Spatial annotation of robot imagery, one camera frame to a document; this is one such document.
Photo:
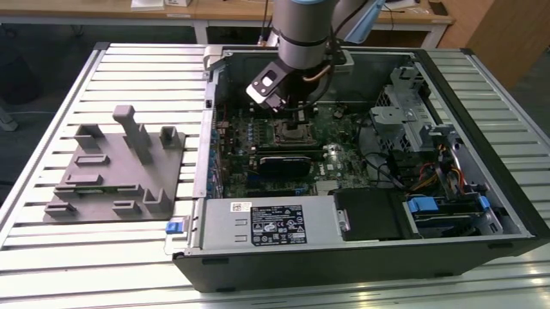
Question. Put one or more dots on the hard disk in blue carrier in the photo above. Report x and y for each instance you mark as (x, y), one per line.
(418, 206)

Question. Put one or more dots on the blue plastic drive tab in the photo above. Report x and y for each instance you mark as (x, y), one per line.
(483, 203)

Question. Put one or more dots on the grey case latch block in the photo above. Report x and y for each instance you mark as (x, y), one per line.
(211, 58)

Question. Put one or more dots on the metal drive cage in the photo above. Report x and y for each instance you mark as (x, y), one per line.
(391, 119)

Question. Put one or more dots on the black RAM slot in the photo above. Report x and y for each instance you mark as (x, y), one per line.
(257, 113)

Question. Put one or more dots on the green RAM stick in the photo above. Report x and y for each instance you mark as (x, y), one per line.
(92, 192)

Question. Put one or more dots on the black open PC case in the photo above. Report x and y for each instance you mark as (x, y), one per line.
(301, 270)

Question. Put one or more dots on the grey power supply with label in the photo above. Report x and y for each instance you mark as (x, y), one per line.
(223, 225)

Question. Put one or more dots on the grey chair base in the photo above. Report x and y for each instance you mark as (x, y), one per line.
(7, 120)

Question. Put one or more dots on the green motherboard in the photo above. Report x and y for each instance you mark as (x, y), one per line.
(343, 167)

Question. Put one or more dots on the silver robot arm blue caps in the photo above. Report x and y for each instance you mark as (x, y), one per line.
(301, 32)

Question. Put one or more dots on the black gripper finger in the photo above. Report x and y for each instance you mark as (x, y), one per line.
(299, 119)

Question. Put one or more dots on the grey parts rack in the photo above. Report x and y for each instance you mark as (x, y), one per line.
(163, 174)

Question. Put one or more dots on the black plastic shroud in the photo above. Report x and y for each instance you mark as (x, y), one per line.
(370, 215)

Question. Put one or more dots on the white box on desk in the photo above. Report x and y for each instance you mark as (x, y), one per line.
(148, 3)

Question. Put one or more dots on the small silver heatsink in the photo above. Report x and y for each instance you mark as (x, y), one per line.
(327, 187)

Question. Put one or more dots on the black graphics card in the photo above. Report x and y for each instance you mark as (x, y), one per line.
(283, 165)

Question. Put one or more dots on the blue case latch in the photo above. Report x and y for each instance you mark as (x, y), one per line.
(172, 227)

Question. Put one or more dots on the wooden cabinet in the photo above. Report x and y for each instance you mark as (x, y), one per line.
(507, 32)

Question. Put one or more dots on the CPU socket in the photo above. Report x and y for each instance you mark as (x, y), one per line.
(275, 141)

